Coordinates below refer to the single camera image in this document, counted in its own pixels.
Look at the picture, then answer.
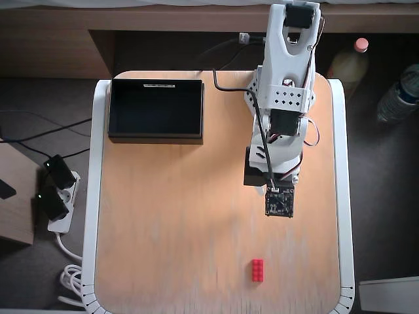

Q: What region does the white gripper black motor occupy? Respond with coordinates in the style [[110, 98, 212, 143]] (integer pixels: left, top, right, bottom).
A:
[[244, 146, 301, 197]]

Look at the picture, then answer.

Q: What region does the red lego block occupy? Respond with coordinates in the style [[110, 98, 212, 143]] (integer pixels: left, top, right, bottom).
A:
[[251, 258, 266, 284]]

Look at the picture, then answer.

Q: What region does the black bin box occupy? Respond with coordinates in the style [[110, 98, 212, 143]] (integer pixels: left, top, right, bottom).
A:
[[107, 78, 206, 145]]

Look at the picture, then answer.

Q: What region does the pink capped yellow bottle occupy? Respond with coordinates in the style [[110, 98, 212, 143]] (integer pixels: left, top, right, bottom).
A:
[[327, 37, 371, 96]]

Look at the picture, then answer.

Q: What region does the clear water bottle blue label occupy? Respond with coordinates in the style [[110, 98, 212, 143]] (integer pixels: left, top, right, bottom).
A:
[[376, 63, 419, 124]]

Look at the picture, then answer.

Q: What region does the grey white box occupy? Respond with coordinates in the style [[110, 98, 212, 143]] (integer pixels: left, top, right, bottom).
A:
[[358, 276, 419, 311]]

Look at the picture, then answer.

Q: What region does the black power adapter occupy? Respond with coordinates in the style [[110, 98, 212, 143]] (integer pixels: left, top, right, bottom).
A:
[[34, 185, 70, 220], [43, 154, 77, 190]]

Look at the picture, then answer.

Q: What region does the white power strip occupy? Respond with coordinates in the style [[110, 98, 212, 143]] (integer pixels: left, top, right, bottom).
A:
[[47, 169, 81, 234]]

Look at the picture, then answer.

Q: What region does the light wood cabinet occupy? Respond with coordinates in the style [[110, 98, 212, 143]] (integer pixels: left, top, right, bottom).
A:
[[0, 139, 37, 246]]

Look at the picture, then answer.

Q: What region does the flat black object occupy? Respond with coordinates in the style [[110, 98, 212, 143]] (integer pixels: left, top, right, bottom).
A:
[[0, 178, 17, 200]]

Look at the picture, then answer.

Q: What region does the black camera circuit board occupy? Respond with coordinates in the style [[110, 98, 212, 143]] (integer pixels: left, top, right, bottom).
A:
[[264, 183, 295, 218]]

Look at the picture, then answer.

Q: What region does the black camera cable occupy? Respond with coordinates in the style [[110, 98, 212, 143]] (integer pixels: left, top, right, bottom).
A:
[[211, 67, 278, 192]]

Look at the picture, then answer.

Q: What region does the red white servo wire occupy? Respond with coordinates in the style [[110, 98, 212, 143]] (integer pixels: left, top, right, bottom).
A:
[[302, 117, 321, 147]]

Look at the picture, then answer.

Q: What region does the thick black cable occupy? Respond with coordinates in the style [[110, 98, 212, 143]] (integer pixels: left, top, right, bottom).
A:
[[195, 37, 240, 65]]

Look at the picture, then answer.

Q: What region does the white table frame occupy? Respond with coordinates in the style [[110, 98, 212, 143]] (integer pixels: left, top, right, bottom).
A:
[[81, 77, 356, 314]]

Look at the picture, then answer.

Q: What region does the white power strip cable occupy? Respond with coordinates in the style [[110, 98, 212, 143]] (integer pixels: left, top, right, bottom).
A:
[[57, 231, 86, 308]]

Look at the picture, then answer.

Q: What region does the thin black floor cable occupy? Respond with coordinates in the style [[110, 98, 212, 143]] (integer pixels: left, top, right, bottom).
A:
[[0, 118, 92, 143]]

